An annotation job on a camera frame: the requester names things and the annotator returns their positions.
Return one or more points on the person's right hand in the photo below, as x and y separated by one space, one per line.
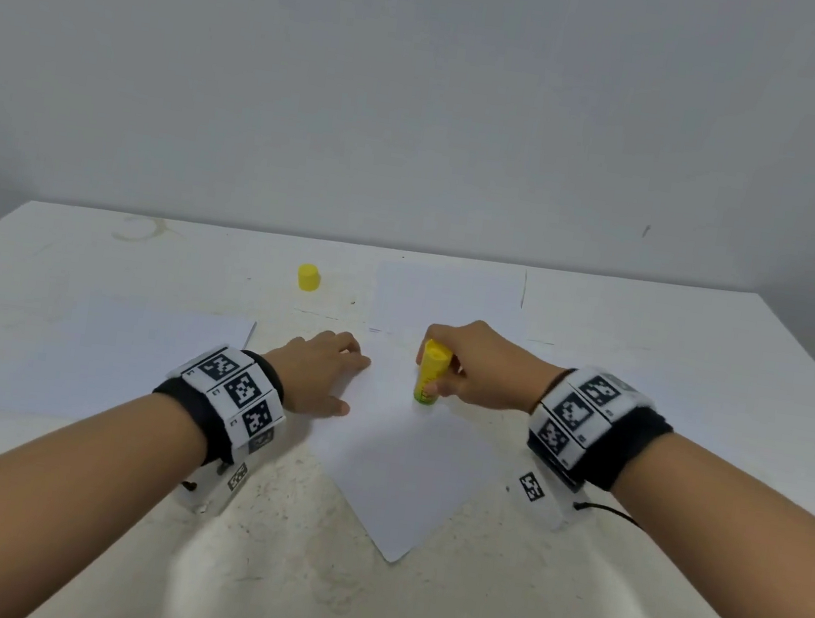
498 365

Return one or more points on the person's left hand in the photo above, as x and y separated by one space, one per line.
313 371

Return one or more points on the yellow glue stick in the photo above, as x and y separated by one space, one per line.
432 376

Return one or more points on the yellow glue cap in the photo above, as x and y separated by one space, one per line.
309 277

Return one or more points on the glued white paper sheet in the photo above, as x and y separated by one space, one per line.
408 478
410 288

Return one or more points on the stack of white paper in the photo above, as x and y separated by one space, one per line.
723 414
109 359

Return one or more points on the person's right forearm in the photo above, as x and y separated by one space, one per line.
744 537

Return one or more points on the person's left forearm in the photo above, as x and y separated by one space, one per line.
37 511

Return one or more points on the black marker wristband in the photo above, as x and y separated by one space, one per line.
594 427
223 404

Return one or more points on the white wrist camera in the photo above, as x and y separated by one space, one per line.
541 491
212 486

